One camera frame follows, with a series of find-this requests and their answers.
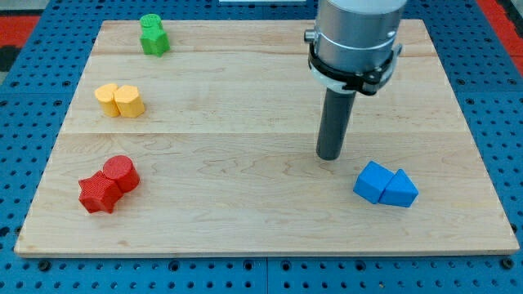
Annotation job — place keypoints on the yellow heart block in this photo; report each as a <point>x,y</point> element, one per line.
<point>105,97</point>

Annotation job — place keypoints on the red cylinder block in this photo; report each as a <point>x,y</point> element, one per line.
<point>121,169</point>

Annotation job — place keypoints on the blue cube block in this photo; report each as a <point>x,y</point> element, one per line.
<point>372,181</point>

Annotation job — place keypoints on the blue triangle block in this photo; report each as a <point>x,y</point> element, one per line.
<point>400,191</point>

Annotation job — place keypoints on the wooden board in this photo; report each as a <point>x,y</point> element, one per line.
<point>225,151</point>

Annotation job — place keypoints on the green cylinder block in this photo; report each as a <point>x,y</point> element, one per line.
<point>151,21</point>

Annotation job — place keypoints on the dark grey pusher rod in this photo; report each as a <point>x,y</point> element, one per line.
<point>333,124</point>

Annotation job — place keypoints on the green star block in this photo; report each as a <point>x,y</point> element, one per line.
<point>154,41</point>

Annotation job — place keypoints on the yellow hexagon block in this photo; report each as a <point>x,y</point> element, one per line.
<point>129,102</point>

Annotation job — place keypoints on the red star block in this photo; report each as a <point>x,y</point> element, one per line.
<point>99,193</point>

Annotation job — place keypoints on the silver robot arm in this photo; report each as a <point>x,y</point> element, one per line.
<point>351,47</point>

